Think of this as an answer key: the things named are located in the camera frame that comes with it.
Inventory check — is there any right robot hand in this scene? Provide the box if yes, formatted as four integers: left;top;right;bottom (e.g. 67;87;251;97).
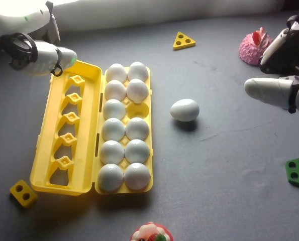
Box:
244;14;299;115

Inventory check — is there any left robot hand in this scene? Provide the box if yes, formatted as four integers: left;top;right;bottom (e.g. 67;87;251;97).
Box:
0;0;77;77

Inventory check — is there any yellow egg carton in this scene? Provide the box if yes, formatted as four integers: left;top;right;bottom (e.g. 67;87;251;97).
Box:
30;60;155;196

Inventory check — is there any pink toy cake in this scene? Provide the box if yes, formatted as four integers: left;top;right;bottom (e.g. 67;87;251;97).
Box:
239;27;274;66

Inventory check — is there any grey table cloth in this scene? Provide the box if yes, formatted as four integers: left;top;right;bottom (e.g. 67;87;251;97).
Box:
0;12;299;241

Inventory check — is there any green pentagon block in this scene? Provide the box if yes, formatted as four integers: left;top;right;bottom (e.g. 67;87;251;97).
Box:
285;157;299;190

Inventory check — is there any yellow triangle block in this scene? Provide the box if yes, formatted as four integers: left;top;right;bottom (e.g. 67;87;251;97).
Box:
173;31;196;51

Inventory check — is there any white backdrop sheet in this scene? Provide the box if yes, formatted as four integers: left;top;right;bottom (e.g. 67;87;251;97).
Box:
51;0;299;32

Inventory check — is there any yellow two-hole rectangular block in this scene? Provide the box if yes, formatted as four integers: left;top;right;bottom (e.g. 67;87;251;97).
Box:
9;179;38;208

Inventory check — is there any red and white toy cake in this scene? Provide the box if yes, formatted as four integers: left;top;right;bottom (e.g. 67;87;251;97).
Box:
129;221;175;241

